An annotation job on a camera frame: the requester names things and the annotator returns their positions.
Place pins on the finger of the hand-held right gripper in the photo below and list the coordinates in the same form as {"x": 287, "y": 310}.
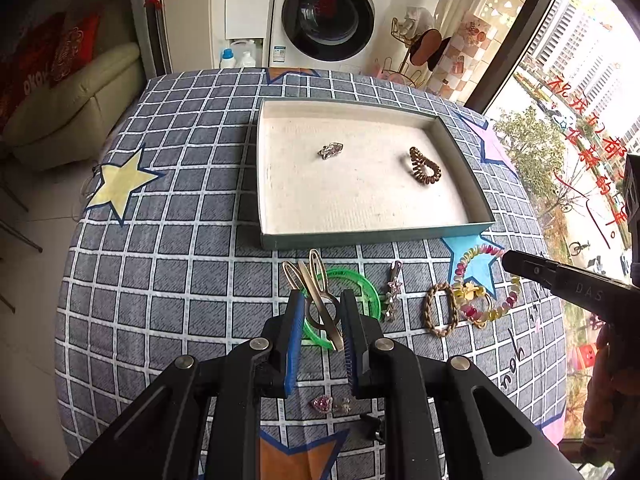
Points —
{"x": 550, "y": 275}

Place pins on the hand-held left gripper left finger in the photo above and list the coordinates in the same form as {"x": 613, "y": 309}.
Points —
{"x": 295, "y": 340}

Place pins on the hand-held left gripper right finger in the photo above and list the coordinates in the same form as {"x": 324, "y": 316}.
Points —
{"x": 350, "y": 345}

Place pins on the gold oval hair clip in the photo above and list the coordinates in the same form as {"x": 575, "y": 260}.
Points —
{"x": 287, "y": 267}
{"x": 332, "y": 332}

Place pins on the green translucent bangle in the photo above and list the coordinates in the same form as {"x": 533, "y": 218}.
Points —
{"x": 370, "y": 290}

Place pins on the silver star hair clip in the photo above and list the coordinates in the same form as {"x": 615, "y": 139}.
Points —
{"x": 391, "y": 295}

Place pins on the shallow cardboard box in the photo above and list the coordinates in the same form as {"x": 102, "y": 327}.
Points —
{"x": 360, "y": 195}

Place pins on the person's right hand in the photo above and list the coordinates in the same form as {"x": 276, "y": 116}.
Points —
{"x": 615, "y": 390}

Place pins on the silver rhinestone hair clip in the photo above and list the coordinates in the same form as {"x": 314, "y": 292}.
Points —
{"x": 330, "y": 151}

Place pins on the pink checked box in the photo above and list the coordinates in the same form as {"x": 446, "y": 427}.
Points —
{"x": 460, "y": 70}

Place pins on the brown oval pads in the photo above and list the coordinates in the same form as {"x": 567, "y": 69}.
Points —
{"x": 425, "y": 45}

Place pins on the white cloth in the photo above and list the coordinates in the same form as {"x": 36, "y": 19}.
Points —
{"x": 417, "y": 20}

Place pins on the detergent bottles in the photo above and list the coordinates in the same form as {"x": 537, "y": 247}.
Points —
{"x": 247, "y": 57}

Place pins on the chair with metal legs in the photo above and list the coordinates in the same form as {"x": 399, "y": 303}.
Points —
{"x": 20, "y": 236}

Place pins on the cream sofa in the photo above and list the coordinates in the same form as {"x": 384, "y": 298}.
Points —
{"x": 75, "y": 105}

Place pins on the white washing machine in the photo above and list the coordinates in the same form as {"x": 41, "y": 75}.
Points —
{"x": 327, "y": 12}

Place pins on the white tall cabinet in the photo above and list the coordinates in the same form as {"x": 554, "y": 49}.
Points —
{"x": 247, "y": 0}

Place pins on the red patterned cushion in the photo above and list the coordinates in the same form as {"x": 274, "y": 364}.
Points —
{"x": 70, "y": 45}

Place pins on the dark window frame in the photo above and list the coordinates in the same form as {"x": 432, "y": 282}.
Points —
{"x": 525, "y": 35}

